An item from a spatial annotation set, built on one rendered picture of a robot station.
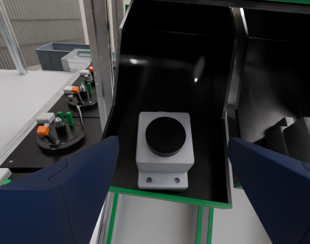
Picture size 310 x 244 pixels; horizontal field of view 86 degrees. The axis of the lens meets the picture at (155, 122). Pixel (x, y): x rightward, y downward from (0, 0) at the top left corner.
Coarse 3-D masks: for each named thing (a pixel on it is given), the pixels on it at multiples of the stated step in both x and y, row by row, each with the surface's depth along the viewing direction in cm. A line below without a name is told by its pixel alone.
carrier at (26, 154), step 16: (80, 112) 52; (64, 128) 51; (80, 128) 55; (96, 128) 59; (32, 144) 51; (48, 144) 48; (64, 144) 49; (80, 144) 52; (16, 160) 45; (32, 160) 46; (48, 160) 46
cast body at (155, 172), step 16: (144, 112) 14; (160, 112) 14; (176, 112) 14; (144, 128) 13; (160, 128) 12; (176, 128) 12; (144, 144) 13; (160, 144) 12; (176, 144) 12; (192, 144) 13; (144, 160) 12; (160, 160) 12; (176, 160) 12; (192, 160) 12; (144, 176) 14; (160, 176) 14; (176, 176) 14
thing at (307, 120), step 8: (280, 120) 21; (288, 120) 20; (304, 120) 15; (280, 128) 18; (288, 128) 17; (296, 128) 16; (304, 128) 15; (272, 136) 19; (280, 136) 18; (288, 136) 17; (296, 136) 16; (304, 136) 15; (272, 144) 19; (280, 144) 18; (288, 144) 17; (296, 144) 16; (304, 144) 15; (280, 152) 18; (288, 152) 17; (296, 152) 16; (304, 152) 15; (304, 160) 15
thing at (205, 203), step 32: (128, 32) 21; (160, 32) 30; (192, 32) 30; (224, 32) 22; (128, 64) 23; (160, 64) 26; (192, 64) 26; (224, 64) 20; (128, 96) 23; (160, 96) 23; (192, 96) 23; (224, 96) 19; (128, 128) 20; (192, 128) 20; (224, 128) 18; (128, 160) 18; (224, 160) 16; (128, 192) 15; (160, 192) 17; (192, 192) 17; (224, 192) 15
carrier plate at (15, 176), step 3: (12, 174) 42; (15, 174) 42; (18, 174) 42; (21, 174) 42; (24, 174) 42; (27, 174) 42; (9, 177) 41; (12, 177) 41; (15, 177) 41; (18, 177) 41; (12, 180) 40
